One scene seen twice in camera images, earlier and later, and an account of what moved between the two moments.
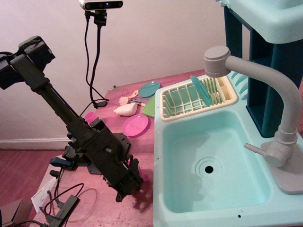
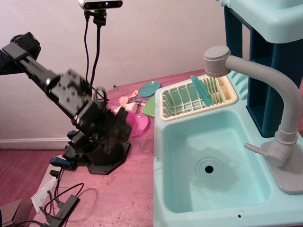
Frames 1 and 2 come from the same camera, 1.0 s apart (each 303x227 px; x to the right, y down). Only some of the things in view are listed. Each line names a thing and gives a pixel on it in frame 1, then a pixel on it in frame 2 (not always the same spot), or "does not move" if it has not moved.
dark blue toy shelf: x=265 y=94 does not move
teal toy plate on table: x=148 y=89 does not move
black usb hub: x=62 y=217 does not move
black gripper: x=98 y=145 → x=109 y=125
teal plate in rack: x=203 y=90 does not move
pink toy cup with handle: x=144 y=176 → x=131 y=119
